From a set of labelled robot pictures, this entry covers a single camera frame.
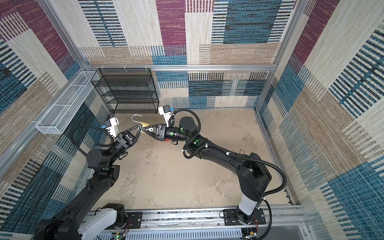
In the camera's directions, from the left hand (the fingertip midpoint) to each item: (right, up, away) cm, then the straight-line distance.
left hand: (142, 126), depth 62 cm
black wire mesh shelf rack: (-27, +25, +48) cm, 61 cm away
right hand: (0, -3, +2) cm, 3 cm away
